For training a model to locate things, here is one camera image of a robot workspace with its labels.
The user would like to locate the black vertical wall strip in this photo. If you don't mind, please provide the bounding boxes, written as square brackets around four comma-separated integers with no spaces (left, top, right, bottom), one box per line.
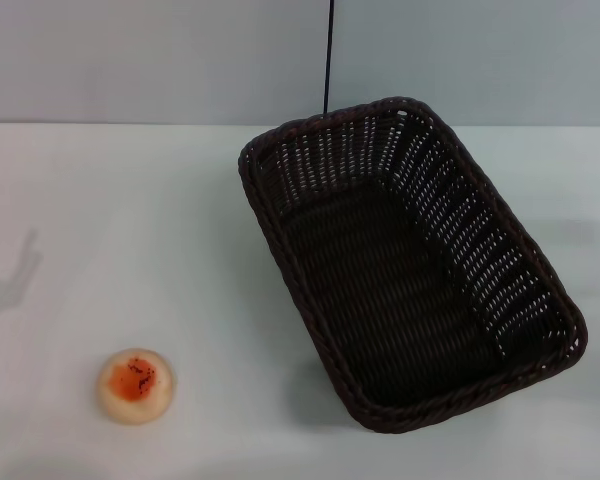
[322,0,337,115]

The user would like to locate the black woven rectangular basket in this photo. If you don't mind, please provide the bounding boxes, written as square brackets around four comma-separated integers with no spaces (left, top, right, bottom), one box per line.
[237,96,590,435]

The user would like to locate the round bun with orange topping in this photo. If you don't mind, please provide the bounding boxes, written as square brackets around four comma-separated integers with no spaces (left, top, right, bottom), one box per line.
[95,347,177,426]

